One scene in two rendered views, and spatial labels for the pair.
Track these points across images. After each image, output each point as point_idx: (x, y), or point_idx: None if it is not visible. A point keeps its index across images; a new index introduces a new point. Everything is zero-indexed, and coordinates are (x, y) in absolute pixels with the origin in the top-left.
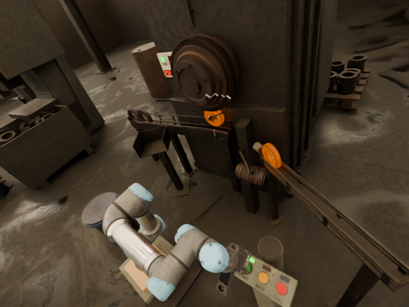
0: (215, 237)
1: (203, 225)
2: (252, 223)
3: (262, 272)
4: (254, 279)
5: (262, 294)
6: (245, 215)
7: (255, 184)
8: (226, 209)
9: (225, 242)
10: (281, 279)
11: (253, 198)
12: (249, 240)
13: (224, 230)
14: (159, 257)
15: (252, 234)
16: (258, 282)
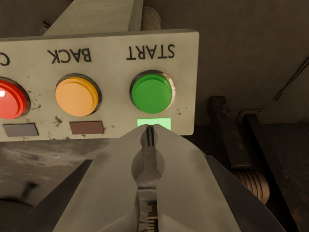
0: (274, 32)
1: (306, 41)
2: (210, 84)
3: (90, 112)
4: (105, 71)
5: (92, 16)
6: (224, 89)
7: (221, 156)
8: (260, 84)
9: (249, 35)
10: (27, 121)
11: (218, 129)
12: (205, 59)
13: (255, 53)
14: None
15: (203, 70)
16: (84, 71)
